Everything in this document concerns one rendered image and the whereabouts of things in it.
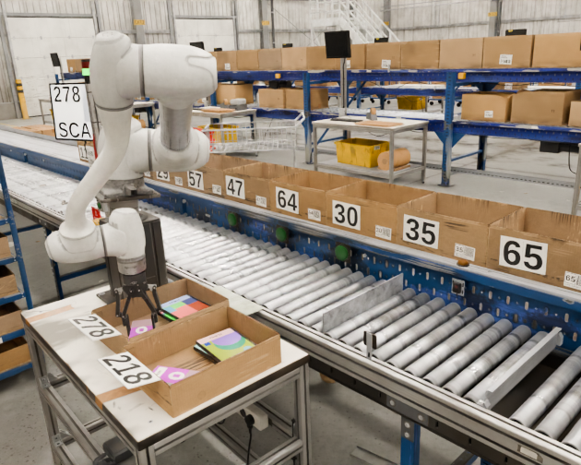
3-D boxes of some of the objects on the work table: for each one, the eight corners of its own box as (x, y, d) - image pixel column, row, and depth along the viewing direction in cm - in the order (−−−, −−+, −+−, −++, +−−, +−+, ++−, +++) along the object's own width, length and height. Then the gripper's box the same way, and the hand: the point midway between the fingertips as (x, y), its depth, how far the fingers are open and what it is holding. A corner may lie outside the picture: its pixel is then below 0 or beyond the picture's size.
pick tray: (124, 375, 162) (120, 346, 158) (229, 330, 185) (227, 304, 182) (172, 419, 141) (169, 387, 138) (283, 362, 165) (281, 333, 162)
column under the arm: (124, 316, 199) (111, 232, 188) (96, 296, 217) (82, 218, 207) (184, 295, 214) (176, 216, 204) (154, 277, 233) (145, 204, 223)
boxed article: (154, 322, 193) (154, 318, 192) (151, 345, 177) (150, 340, 177) (133, 325, 191) (132, 320, 191) (128, 348, 176) (127, 343, 176)
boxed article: (195, 391, 152) (195, 387, 151) (145, 384, 156) (144, 379, 156) (206, 376, 159) (206, 372, 158) (158, 370, 163) (157, 364, 163)
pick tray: (93, 336, 186) (88, 310, 182) (189, 300, 210) (186, 277, 207) (132, 368, 166) (127, 339, 162) (232, 324, 190) (230, 298, 187)
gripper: (99, 278, 172) (109, 341, 179) (164, 271, 175) (171, 334, 182) (102, 269, 179) (112, 331, 186) (165, 263, 182) (172, 324, 189)
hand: (141, 326), depth 183 cm, fingers open, 8 cm apart
